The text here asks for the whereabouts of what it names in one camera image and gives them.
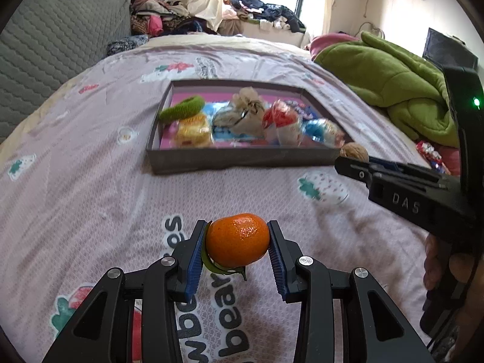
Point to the red candy wrapper pack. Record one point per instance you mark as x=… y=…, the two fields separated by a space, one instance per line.
x=433 y=157

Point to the dark patterned cloth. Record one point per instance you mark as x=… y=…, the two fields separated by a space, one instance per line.
x=126 y=44

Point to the pink pillow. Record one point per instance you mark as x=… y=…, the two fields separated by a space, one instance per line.
x=326 y=40

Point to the person's right hand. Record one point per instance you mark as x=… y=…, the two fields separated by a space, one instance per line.
x=469 y=319

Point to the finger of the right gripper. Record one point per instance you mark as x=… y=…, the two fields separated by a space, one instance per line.
x=407 y=167
x=365 y=171

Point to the yellow wafer snack pack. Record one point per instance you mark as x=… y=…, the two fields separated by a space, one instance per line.
x=194 y=132

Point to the lilac strawberry bedsheet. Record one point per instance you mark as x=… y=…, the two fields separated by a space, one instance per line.
x=78 y=195

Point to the green fleece blanket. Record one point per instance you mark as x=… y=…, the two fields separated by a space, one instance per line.
x=408 y=88

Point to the brown walnut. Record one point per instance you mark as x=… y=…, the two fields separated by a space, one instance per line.
x=355 y=151

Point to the clothes pile by headboard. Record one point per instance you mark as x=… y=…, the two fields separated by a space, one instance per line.
x=155 y=18

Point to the clothes pile on windowsill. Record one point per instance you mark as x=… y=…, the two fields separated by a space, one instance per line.
x=264 y=14

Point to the beige mesh drawstring pouch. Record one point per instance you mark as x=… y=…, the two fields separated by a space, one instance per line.
x=243 y=115

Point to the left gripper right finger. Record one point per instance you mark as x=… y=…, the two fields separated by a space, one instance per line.
x=374 y=328

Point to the red blue toy egg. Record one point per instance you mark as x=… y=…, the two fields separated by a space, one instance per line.
x=282 y=125

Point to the black wall television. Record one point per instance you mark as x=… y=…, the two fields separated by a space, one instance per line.
x=443 y=51

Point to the orange tangerine with leaf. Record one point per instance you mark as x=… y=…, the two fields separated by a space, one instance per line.
x=234 y=242

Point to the grey quilted headboard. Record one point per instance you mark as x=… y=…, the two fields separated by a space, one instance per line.
x=48 y=42

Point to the blue oreo cookie pack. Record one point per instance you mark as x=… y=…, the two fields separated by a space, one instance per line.
x=303 y=110

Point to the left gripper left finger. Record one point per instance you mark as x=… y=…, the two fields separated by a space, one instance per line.
x=101 y=328

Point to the dark shallow box tray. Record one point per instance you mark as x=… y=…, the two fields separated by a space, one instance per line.
x=181 y=160

